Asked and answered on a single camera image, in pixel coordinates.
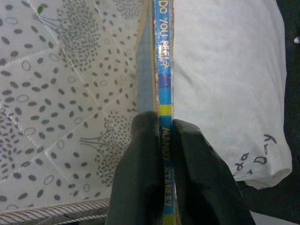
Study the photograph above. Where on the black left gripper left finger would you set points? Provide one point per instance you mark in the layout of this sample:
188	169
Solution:
138	178

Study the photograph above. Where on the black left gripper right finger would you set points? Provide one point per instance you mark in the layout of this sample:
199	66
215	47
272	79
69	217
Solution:
201	178

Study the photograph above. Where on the white pillow with black lettering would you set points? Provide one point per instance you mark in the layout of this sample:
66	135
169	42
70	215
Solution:
222	70

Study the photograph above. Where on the yellow blue children's book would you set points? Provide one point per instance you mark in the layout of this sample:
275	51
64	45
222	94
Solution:
164	58

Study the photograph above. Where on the grey patterned quilted mattress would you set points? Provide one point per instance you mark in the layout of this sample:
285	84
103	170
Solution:
58	93

